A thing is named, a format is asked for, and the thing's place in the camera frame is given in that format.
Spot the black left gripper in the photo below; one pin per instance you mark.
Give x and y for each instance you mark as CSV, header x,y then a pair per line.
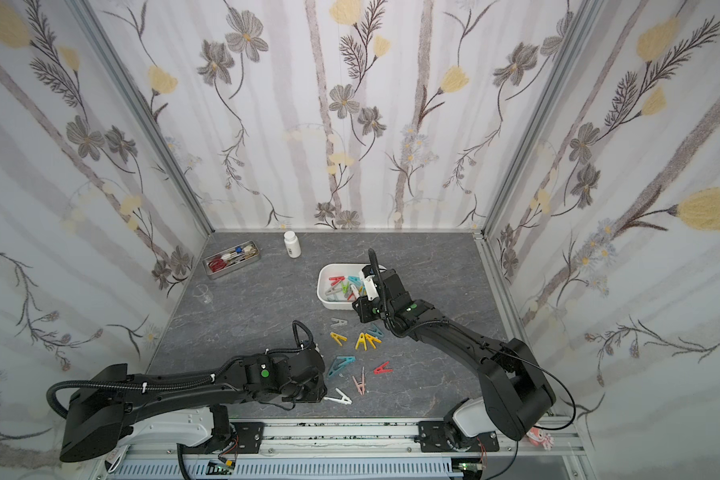
x,y
321,390

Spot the pink clothespin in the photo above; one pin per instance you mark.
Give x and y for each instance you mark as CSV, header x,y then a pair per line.
x,y
360,382

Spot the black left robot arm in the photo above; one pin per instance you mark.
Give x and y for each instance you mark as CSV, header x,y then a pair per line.
x,y
106,409

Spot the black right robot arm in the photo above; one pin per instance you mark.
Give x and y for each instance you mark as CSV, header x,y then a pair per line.
x,y
516,391

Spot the white plastic storage box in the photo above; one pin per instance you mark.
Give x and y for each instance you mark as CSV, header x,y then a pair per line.
x,y
338,301

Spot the dark teal clothespin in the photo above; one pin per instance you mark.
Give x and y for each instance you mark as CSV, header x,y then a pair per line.
x,y
375,331

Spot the orange yellow clothespin centre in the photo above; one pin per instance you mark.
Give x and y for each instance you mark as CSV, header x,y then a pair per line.
x,y
372,341

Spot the white clothespin bottom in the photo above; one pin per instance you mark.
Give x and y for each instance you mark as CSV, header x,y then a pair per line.
x,y
340,398

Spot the turquoise clothespin of pair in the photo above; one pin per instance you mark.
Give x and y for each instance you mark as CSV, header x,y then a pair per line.
x,y
345,359

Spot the yellow clothespin left centre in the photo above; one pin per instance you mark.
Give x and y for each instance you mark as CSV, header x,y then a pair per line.
x,y
340,339

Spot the white pill bottle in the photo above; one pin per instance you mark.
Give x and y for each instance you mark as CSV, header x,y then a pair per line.
x,y
292,244

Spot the metal tray with tools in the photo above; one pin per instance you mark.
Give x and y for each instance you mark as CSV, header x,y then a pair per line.
x,y
231,259

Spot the pink tape dispenser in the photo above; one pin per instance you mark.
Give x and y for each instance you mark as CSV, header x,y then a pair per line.
x,y
540,438

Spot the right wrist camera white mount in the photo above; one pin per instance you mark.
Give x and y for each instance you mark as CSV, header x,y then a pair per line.
x,y
370,287

